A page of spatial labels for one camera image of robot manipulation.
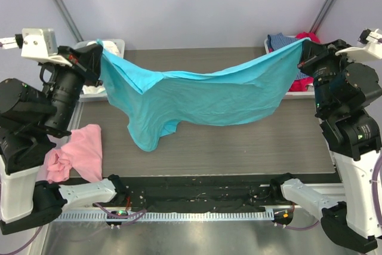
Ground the blue patterned t shirt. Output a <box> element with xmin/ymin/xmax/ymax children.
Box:
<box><xmin>265</xmin><ymin>33</ymin><xmax>298</xmax><ymax>53</ymax></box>

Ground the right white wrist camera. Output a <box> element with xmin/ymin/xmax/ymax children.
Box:
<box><xmin>335</xmin><ymin>29</ymin><xmax>381</xmax><ymax>63</ymax></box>

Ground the cyan t shirt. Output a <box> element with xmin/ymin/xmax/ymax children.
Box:
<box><xmin>100</xmin><ymin>40</ymin><xmax>303</xmax><ymax>152</ymax></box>

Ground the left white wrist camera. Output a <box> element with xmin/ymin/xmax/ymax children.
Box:
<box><xmin>0</xmin><ymin>27</ymin><xmax>65</xmax><ymax>66</ymax></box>

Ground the grey plastic basket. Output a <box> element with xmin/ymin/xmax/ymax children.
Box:
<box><xmin>74</xmin><ymin>39</ymin><xmax>125</xmax><ymax>100</ymax></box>
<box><xmin>264</xmin><ymin>37</ymin><xmax>317</xmax><ymax>100</ymax></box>

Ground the right grey plastic basket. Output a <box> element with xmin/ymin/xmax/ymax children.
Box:
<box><xmin>264</xmin><ymin>37</ymin><xmax>317</xmax><ymax>100</ymax></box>

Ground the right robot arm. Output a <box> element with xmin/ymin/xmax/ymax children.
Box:
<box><xmin>270</xmin><ymin>39</ymin><xmax>381</xmax><ymax>254</ymax></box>

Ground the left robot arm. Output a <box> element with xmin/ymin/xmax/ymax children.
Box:
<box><xmin>1</xmin><ymin>44</ymin><xmax>128</xmax><ymax>235</ymax></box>

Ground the left aluminium frame post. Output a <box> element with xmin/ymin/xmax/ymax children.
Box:
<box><xmin>53</xmin><ymin>0</ymin><xmax>84</xmax><ymax>42</ymax></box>

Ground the red t shirt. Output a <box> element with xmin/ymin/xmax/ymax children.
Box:
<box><xmin>289</xmin><ymin>32</ymin><xmax>320</xmax><ymax>92</ymax></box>

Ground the pink t shirt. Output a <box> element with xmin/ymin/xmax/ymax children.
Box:
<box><xmin>44</xmin><ymin>124</ymin><xmax>103</xmax><ymax>183</ymax></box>

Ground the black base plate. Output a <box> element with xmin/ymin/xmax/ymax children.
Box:
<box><xmin>92</xmin><ymin>173</ymin><xmax>306</xmax><ymax>213</ymax></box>

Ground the white t shirt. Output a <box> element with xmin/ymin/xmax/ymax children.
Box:
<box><xmin>82</xmin><ymin>39</ymin><xmax>124</xmax><ymax>95</ymax></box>

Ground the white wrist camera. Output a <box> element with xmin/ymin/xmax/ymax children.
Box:
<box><xmin>335</xmin><ymin>29</ymin><xmax>381</xmax><ymax>63</ymax></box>
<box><xmin>0</xmin><ymin>27</ymin><xmax>65</xmax><ymax>66</ymax></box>

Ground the slotted cable duct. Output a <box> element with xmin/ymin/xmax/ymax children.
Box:
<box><xmin>55</xmin><ymin>209</ymin><xmax>274</xmax><ymax>222</ymax></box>

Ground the left grey plastic basket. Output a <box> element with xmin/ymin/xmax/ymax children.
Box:
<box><xmin>74</xmin><ymin>39</ymin><xmax>125</xmax><ymax>100</ymax></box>

